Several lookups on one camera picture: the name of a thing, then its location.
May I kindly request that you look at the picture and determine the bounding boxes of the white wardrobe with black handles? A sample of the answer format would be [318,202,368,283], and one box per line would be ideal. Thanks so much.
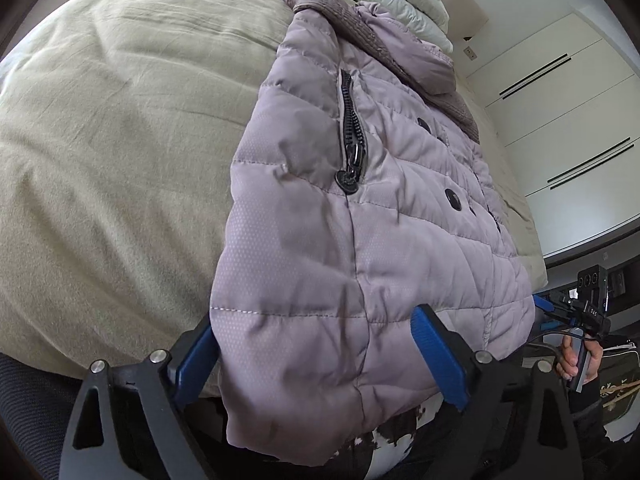
[452,7,640,261]

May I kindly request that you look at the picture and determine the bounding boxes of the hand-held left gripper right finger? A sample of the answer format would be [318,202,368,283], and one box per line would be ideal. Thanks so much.
[410,304,584,480]

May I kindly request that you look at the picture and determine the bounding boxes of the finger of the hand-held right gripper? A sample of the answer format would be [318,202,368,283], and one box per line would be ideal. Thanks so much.
[532,294,557,319]

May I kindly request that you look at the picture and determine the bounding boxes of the bed with beige sheet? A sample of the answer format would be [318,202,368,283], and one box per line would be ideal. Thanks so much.
[0,0,549,382]

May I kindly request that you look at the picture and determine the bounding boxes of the black cable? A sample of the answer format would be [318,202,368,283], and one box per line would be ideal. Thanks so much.
[527,326,576,347]

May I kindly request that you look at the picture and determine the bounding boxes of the white folded duvet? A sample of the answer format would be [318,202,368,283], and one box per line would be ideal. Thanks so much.
[300,0,455,54]

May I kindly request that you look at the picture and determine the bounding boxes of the person's cow print pants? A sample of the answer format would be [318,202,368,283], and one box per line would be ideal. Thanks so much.
[350,394,453,480]

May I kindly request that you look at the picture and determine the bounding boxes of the dark cloth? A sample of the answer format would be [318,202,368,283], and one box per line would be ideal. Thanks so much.
[0,352,83,480]

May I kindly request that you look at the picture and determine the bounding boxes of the black bag with gold pattern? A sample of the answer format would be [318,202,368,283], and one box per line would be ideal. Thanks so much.
[597,347,640,425]

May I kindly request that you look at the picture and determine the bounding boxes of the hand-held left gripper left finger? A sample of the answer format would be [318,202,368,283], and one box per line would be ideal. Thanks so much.
[57,317,221,480]

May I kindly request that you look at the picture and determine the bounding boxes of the beige padded headboard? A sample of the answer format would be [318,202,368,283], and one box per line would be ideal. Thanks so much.
[435,0,490,42]

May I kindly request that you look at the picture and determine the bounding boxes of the person's right forearm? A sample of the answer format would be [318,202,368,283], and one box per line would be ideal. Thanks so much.
[570,376,617,443]

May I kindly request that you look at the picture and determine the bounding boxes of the person's right hand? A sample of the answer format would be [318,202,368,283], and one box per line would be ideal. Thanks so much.
[556,332,602,386]

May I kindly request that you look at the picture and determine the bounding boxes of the lilac hooded puffer coat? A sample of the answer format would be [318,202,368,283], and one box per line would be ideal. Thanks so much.
[210,0,537,466]

